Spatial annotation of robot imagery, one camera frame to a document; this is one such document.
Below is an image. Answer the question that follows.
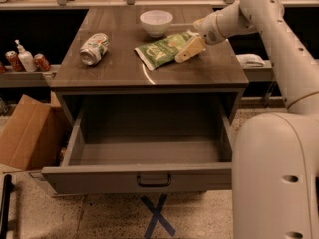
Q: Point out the black bar left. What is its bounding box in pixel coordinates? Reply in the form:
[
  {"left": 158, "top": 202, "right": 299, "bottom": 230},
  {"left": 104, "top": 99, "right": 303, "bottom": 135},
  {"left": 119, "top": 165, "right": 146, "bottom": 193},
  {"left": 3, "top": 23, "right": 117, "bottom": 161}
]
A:
[{"left": 0, "top": 174, "right": 13, "bottom": 239}]

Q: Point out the white ceramic bowl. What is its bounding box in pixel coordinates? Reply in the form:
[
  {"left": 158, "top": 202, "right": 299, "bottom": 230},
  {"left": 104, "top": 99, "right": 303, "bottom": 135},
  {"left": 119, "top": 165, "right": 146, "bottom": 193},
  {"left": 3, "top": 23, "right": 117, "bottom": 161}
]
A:
[{"left": 140, "top": 10, "right": 173, "bottom": 38}]

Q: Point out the green jalapeno chip bag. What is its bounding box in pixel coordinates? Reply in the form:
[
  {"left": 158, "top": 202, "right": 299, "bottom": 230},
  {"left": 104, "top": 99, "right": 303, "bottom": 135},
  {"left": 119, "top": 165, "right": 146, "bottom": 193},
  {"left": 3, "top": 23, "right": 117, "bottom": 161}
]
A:
[{"left": 135, "top": 30, "right": 196, "bottom": 71}]

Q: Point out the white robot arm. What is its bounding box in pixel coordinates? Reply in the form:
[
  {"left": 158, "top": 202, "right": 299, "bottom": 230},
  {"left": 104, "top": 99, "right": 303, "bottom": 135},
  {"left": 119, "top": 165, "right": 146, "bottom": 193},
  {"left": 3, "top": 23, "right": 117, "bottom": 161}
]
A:
[{"left": 194, "top": 0, "right": 319, "bottom": 239}]

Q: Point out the crushed green white soda can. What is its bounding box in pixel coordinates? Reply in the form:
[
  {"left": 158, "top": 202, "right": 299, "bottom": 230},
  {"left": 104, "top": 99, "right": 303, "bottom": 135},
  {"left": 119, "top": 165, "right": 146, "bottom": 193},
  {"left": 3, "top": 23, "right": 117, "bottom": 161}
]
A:
[{"left": 79, "top": 33, "right": 110, "bottom": 66}]

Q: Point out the red soda can right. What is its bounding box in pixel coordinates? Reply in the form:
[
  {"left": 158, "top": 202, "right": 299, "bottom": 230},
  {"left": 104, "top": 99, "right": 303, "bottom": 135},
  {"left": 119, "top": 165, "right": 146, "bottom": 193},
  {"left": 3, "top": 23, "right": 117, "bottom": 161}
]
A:
[{"left": 34, "top": 53, "right": 51, "bottom": 72}]

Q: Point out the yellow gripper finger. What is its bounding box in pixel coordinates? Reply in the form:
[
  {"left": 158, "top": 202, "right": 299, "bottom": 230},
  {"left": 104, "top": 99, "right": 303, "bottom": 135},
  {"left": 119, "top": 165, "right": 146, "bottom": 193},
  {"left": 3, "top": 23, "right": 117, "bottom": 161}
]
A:
[
  {"left": 193, "top": 18, "right": 204, "bottom": 31},
  {"left": 174, "top": 36, "right": 205, "bottom": 63}
]

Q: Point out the white folded cloth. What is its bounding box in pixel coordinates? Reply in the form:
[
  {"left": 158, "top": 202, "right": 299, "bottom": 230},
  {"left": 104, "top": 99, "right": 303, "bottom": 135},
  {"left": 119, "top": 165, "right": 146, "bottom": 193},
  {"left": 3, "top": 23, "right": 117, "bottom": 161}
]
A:
[{"left": 237, "top": 54, "right": 265, "bottom": 67}]

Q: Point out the red soda can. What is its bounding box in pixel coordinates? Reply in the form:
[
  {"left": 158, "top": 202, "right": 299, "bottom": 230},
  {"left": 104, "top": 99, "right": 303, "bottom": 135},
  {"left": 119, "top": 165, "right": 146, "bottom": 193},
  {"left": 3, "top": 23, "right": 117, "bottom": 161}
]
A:
[
  {"left": 34, "top": 53, "right": 51, "bottom": 72},
  {"left": 5, "top": 51, "right": 24, "bottom": 72}
]

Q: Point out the grey side shelf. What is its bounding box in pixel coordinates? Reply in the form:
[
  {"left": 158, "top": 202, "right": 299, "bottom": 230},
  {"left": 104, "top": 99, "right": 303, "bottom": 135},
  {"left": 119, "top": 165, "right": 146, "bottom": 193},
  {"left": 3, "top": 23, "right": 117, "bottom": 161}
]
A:
[
  {"left": 0, "top": 65, "right": 60, "bottom": 88},
  {"left": 243, "top": 60, "right": 276, "bottom": 82}
]

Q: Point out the open grey top drawer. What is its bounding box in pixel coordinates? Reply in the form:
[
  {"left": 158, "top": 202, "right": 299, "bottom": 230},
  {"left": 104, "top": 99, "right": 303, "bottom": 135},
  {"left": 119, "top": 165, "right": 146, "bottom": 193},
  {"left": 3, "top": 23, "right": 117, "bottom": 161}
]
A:
[{"left": 42, "top": 97, "right": 232, "bottom": 195}]

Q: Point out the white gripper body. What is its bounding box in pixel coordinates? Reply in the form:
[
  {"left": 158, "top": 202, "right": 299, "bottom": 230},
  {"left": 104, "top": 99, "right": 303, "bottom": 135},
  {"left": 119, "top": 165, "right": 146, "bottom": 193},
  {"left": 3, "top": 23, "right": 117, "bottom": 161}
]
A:
[{"left": 198, "top": 12, "right": 225, "bottom": 45}]

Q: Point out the grey side shelf right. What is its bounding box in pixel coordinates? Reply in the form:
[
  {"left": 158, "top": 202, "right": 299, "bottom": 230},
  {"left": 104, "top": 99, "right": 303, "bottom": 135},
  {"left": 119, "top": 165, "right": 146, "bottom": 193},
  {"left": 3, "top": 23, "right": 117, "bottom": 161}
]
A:
[{"left": 243, "top": 60, "right": 276, "bottom": 82}]

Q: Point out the grey side shelf left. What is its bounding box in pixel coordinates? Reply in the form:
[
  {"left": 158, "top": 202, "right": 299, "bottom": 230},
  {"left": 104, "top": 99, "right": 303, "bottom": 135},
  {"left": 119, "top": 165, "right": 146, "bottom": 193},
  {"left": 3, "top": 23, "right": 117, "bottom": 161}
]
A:
[{"left": 0, "top": 65, "right": 60, "bottom": 88}]

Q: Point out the brown cardboard box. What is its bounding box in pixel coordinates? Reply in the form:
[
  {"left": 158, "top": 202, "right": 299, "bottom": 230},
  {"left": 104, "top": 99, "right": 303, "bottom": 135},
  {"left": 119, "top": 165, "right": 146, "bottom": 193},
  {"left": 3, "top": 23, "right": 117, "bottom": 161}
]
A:
[{"left": 0, "top": 95, "right": 65, "bottom": 170}]

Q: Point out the white pump bottle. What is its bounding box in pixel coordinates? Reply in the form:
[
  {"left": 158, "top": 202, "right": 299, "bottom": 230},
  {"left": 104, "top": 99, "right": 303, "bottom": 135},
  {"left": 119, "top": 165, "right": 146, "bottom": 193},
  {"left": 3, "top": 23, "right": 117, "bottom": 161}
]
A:
[{"left": 15, "top": 40, "right": 37, "bottom": 72}]

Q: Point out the grey cabinet with wooden top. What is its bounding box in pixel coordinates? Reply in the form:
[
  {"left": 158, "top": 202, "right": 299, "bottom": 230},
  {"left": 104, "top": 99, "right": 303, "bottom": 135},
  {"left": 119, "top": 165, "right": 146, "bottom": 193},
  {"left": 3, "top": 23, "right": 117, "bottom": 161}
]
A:
[{"left": 52, "top": 5, "right": 248, "bottom": 117}]

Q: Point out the red soda can left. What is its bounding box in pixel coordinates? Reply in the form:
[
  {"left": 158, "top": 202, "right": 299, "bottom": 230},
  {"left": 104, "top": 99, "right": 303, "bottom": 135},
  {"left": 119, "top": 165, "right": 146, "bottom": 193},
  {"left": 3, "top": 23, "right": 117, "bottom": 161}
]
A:
[{"left": 5, "top": 51, "right": 24, "bottom": 72}]

